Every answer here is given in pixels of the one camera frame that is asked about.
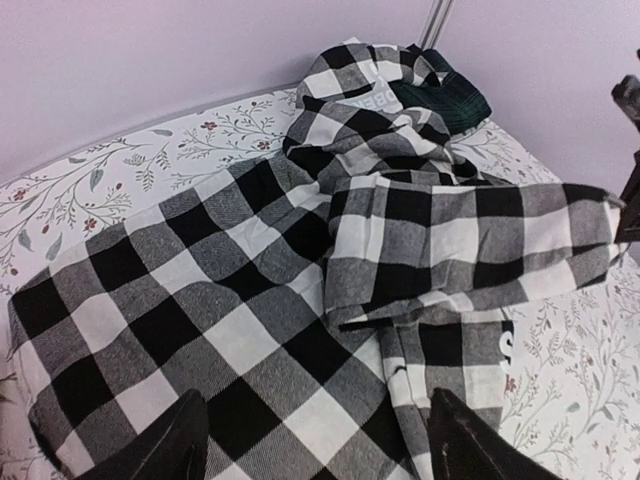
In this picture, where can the right aluminium frame post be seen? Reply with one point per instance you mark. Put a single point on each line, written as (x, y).
(437, 19)

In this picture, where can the black white checkered shirt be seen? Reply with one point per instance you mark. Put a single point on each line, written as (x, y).
(315, 299)

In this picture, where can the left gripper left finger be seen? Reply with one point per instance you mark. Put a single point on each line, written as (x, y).
(174, 446)

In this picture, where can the floral patterned table mat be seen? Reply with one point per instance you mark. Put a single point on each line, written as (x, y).
(571, 376)

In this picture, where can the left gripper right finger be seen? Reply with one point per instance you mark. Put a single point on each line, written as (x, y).
(464, 447)

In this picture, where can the green plaid pleated skirt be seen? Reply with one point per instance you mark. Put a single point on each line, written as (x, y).
(446, 92)

